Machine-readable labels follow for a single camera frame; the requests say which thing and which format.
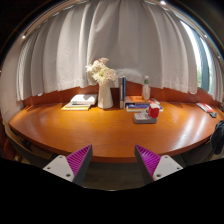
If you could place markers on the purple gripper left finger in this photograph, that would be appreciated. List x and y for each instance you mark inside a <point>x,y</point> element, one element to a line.
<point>72,167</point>

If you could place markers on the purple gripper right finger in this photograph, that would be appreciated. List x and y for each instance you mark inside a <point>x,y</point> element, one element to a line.
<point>154,167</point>

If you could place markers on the red and white charger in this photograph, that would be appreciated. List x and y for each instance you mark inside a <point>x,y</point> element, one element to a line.
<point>153,110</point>

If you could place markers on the yellow flat book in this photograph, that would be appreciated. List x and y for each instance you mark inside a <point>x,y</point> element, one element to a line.
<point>79,107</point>

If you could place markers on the stack of flat books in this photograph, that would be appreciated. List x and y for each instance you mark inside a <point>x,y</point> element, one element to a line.
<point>138,104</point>

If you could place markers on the open white book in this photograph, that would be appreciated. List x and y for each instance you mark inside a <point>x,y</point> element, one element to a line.
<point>85,99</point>

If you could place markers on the dark bag at right edge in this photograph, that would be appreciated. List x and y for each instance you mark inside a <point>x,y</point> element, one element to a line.
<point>217,138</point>

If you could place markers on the white ceramic vase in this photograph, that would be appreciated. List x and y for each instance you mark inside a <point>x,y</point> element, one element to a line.
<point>104,96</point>

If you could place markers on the clear plastic water bottle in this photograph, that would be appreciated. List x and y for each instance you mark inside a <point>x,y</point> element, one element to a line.
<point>146,89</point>

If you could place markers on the red booklet on right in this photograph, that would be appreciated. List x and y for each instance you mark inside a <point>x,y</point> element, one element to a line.
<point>205,107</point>

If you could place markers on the small black device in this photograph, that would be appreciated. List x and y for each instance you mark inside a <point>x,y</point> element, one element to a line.
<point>213,115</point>

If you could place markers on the upright blue and grey books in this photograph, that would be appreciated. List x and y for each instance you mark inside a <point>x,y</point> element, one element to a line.
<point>122,91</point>

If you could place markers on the white flower bouquet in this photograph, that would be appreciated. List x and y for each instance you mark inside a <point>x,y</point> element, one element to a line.
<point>99,72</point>

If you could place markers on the white curtain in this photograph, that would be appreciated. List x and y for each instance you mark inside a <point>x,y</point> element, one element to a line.
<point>139,39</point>

